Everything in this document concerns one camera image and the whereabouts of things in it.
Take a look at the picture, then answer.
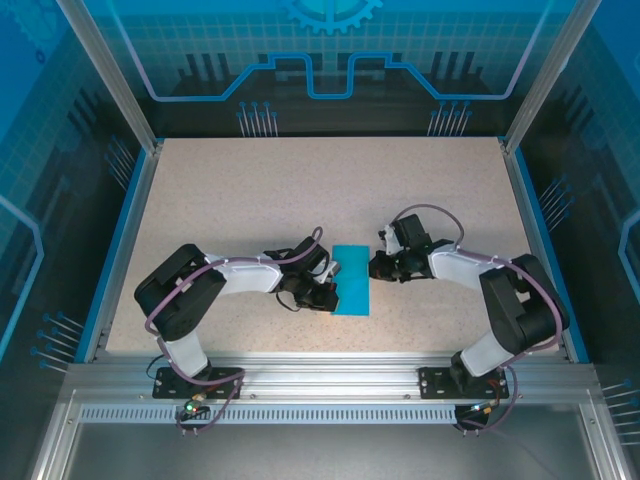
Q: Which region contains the blue paper sheet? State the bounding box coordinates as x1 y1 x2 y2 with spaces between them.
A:
329 243 373 318

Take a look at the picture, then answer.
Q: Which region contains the slotted grey cable duct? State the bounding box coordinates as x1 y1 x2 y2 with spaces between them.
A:
77 405 464 425

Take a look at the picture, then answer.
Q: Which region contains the aluminium frame post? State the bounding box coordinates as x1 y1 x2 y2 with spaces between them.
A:
53 0 165 154
502 0 604 154

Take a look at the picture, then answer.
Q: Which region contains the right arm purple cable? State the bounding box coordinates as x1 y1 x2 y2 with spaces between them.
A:
394 202 571 436

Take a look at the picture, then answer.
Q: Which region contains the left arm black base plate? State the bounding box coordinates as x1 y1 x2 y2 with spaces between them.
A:
152 366 245 401

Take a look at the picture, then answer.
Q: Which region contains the aluminium side rail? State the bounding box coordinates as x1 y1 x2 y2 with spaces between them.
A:
82 138 165 365
501 137 584 364

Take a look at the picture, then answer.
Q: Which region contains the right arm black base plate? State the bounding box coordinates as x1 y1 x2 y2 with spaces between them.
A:
417 366 507 401

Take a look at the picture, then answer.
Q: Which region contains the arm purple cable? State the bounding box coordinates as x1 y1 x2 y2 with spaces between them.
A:
394 202 571 436
143 226 325 437

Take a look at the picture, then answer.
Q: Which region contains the aluminium frame beam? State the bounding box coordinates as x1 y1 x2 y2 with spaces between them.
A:
64 351 601 407

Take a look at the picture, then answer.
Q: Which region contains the cable connector with green light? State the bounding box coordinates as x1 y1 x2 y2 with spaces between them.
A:
182 392 211 419
467 399 501 419

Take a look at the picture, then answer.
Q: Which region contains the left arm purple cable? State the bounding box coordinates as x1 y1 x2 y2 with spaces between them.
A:
143 226 325 437

